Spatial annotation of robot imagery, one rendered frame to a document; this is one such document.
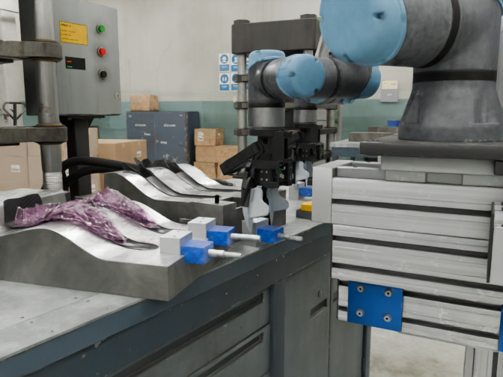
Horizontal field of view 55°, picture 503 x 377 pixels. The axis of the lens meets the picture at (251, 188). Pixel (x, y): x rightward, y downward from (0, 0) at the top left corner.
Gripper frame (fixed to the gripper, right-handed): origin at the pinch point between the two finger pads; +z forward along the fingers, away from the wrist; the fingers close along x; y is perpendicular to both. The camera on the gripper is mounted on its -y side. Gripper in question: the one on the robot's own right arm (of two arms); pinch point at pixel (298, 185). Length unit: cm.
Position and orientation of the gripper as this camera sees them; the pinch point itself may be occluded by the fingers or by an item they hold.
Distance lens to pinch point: 158.0
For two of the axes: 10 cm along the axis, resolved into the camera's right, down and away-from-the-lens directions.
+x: 5.0, -1.3, 8.6
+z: 0.0, 9.9, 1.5
